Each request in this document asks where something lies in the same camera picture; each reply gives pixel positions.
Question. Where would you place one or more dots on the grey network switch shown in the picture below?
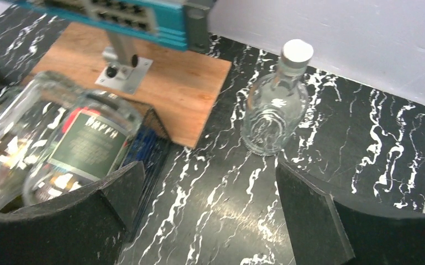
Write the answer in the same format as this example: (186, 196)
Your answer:
(178, 25)

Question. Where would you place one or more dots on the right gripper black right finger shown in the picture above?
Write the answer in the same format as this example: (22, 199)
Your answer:
(329, 225)

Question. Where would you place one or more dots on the clear bottle with white cap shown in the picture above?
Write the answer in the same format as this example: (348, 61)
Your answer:
(277, 102)

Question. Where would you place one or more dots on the clear bottle with dark label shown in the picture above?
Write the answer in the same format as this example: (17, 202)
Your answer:
(91, 142)

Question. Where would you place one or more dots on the black wire wine rack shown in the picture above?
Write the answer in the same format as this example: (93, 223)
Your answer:
(155, 162)

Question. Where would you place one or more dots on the wooden board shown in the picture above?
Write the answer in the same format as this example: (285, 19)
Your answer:
(181, 86)

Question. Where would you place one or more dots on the clear bottle with cork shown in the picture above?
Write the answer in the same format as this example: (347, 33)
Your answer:
(28, 116)

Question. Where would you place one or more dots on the grey metal bracket post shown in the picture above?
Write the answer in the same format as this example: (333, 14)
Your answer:
(125, 69)

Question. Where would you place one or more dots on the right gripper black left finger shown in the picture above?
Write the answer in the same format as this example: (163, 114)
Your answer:
(89, 225)

